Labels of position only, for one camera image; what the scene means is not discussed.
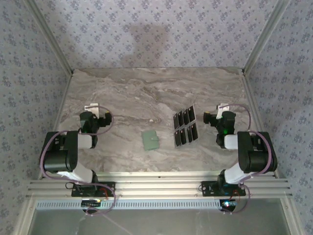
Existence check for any grey slotted cable duct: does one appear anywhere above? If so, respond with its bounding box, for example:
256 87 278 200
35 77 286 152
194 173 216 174
36 198 222 211

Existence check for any grey metal lower panel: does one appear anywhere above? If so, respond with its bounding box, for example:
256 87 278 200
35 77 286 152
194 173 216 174
30 209 291 235

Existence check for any aluminium frame leg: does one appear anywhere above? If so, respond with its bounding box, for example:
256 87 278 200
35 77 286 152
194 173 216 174
14 198 37 235
281 198 303 235

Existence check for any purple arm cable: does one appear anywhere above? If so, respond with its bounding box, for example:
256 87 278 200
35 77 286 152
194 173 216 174
40 104 117 217
219 103 274 216

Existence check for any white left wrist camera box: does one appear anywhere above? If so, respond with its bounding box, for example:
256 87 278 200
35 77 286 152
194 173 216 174
84 104 101 117

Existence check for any right controller board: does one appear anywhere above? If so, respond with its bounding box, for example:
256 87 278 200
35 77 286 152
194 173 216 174
219 199 238 212

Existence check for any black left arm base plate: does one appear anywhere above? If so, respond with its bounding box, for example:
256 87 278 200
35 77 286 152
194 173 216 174
71 181 116 198

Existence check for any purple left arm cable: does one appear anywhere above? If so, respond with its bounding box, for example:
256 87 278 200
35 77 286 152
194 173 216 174
40 104 117 217

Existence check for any left controller board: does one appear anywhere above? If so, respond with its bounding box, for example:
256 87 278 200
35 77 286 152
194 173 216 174
81 199 102 209

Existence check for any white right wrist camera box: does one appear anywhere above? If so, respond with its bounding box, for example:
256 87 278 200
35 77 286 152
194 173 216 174
216 103 230 118

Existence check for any aluminium frame post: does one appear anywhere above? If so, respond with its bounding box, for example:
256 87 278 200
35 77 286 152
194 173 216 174
24 0 74 74
242 0 291 74

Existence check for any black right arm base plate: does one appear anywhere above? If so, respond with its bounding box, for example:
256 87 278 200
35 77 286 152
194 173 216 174
201 180 246 196

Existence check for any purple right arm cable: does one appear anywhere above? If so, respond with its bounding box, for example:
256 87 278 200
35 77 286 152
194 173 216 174
219 103 274 216

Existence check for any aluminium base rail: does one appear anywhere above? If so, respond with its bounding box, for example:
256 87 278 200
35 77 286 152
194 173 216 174
26 171 293 199

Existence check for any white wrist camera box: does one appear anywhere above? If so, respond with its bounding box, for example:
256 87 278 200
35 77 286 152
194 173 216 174
216 103 230 118
84 104 101 117

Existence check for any controller board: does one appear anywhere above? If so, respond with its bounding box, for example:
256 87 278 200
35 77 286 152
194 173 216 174
81 199 102 209
219 199 238 212

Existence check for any green card holder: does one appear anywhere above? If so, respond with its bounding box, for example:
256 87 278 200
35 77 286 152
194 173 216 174
141 130 159 150

